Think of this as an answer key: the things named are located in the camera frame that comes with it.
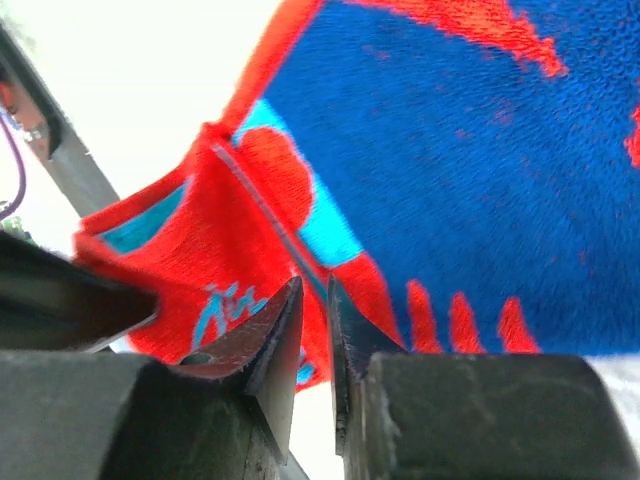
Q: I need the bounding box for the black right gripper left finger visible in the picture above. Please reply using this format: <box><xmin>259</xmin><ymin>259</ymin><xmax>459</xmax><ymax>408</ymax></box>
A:
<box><xmin>1</xmin><ymin>278</ymin><xmax>303</xmax><ymax>479</ymax></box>

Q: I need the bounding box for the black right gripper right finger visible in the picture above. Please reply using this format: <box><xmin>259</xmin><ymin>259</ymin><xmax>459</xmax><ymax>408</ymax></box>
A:
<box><xmin>327</xmin><ymin>279</ymin><xmax>639</xmax><ymax>479</ymax></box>

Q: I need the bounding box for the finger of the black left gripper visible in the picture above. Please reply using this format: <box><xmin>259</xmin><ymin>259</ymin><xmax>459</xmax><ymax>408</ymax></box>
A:
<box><xmin>1</xmin><ymin>232</ymin><xmax>158</xmax><ymax>352</ymax></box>

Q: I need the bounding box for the red and blue towel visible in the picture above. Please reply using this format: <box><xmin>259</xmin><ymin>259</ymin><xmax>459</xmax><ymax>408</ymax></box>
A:
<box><xmin>75</xmin><ymin>1</ymin><xmax>639</xmax><ymax>389</ymax></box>

